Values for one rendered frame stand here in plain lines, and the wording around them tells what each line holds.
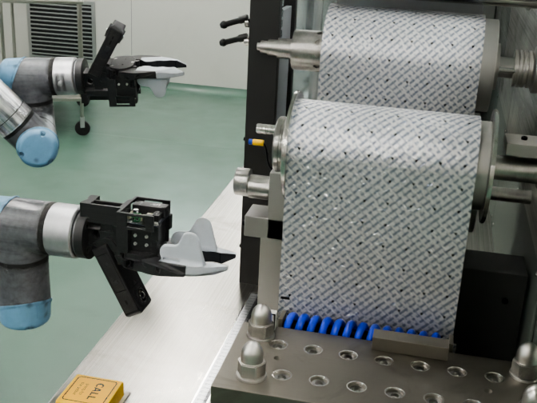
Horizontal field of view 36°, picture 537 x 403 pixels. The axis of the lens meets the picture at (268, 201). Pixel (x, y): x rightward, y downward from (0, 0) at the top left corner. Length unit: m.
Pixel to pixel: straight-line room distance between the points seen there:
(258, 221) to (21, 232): 0.33
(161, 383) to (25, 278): 0.24
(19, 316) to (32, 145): 0.43
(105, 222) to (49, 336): 2.07
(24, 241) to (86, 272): 2.49
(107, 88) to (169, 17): 5.33
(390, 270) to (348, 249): 0.06
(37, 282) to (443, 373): 0.57
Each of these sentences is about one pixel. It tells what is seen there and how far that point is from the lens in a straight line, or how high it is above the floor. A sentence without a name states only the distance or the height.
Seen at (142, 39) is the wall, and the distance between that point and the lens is 7.08.
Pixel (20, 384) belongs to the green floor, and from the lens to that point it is 2.92.
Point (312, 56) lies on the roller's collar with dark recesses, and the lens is 1.30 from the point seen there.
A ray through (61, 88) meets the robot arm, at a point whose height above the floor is 1.19.
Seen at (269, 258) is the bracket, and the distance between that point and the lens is 1.19.
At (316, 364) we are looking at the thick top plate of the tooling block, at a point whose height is 1.03.
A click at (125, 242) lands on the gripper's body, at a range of 1.11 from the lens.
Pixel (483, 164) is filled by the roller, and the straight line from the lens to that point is 1.03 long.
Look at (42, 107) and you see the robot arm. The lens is 1.70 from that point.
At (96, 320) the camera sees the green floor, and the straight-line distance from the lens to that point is 3.27.
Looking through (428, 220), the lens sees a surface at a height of 1.19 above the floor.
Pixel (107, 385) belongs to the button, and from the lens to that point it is 1.17.
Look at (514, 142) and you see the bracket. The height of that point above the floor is 1.29.
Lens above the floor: 1.56
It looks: 20 degrees down
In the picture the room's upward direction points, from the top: 3 degrees clockwise
